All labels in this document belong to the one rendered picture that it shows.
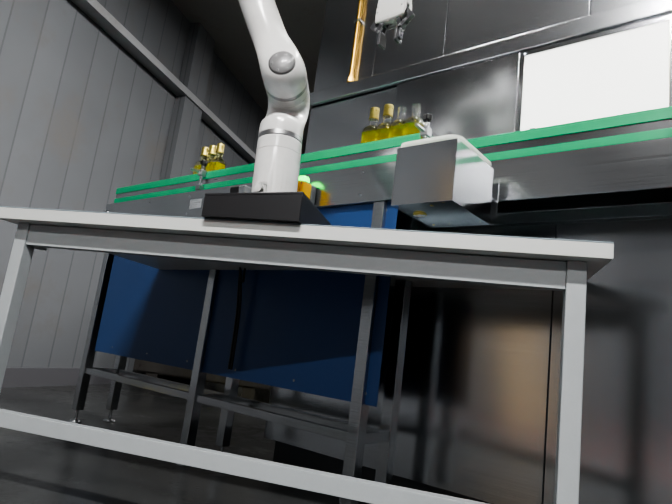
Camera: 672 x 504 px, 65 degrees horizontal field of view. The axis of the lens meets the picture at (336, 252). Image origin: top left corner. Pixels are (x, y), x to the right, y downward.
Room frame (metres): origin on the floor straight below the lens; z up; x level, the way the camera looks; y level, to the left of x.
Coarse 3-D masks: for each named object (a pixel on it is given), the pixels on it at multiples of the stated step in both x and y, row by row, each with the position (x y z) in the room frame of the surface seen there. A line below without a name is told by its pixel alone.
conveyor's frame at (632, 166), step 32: (512, 160) 1.37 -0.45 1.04; (544, 160) 1.32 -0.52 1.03; (576, 160) 1.26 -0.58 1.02; (608, 160) 1.22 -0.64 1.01; (640, 160) 1.17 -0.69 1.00; (192, 192) 2.14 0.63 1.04; (224, 192) 2.01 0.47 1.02; (320, 192) 1.68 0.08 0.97; (352, 192) 1.60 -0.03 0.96; (384, 192) 1.52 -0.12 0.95; (512, 192) 1.37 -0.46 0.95; (544, 192) 1.31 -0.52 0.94; (576, 192) 1.26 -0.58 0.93; (608, 192) 1.32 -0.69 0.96; (640, 192) 1.27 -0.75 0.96; (384, 224) 1.53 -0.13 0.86; (416, 224) 1.68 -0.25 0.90
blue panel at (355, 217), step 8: (328, 208) 1.68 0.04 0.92; (336, 208) 1.66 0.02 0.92; (344, 208) 1.64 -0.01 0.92; (352, 208) 1.62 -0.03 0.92; (360, 208) 1.60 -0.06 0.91; (368, 208) 1.58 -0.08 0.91; (392, 208) 1.52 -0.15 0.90; (328, 216) 1.68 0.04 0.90; (336, 216) 1.66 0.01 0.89; (344, 216) 1.64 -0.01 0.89; (352, 216) 1.62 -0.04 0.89; (360, 216) 1.60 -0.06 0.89; (368, 216) 1.58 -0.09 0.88; (392, 216) 1.52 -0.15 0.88; (336, 224) 1.66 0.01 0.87; (344, 224) 1.63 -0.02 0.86; (352, 224) 1.61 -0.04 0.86; (360, 224) 1.59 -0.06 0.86; (368, 224) 1.57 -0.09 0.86; (392, 224) 1.52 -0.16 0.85
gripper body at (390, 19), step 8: (384, 0) 1.36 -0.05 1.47; (392, 0) 1.34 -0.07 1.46; (400, 0) 1.33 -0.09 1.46; (408, 0) 1.34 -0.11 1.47; (384, 8) 1.36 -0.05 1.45; (392, 8) 1.34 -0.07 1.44; (400, 8) 1.33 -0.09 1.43; (376, 16) 1.38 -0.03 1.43; (384, 16) 1.36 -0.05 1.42; (392, 16) 1.35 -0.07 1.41; (400, 16) 1.35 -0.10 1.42; (392, 24) 1.39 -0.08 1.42
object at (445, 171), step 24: (432, 144) 1.22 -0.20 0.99; (456, 144) 1.18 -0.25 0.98; (408, 168) 1.26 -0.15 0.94; (432, 168) 1.22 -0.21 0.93; (456, 168) 1.18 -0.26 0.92; (480, 168) 1.28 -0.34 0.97; (408, 192) 1.25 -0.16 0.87; (432, 192) 1.21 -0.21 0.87; (456, 192) 1.19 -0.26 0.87; (480, 192) 1.29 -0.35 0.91; (432, 216) 1.34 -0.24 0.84; (456, 216) 1.31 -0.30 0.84; (480, 216) 1.30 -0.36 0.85
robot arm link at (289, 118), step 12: (300, 96) 1.35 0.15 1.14; (276, 108) 1.39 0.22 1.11; (288, 108) 1.38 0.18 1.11; (300, 108) 1.39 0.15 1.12; (264, 120) 1.32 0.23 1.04; (276, 120) 1.30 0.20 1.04; (288, 120) 1.30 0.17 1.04; (300, 120) 1.35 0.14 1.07; (264, 132) 1.31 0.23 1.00; (276, 132) 1.29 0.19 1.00; (288, 132) 1.30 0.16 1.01; (300, 132) 1.33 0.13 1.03
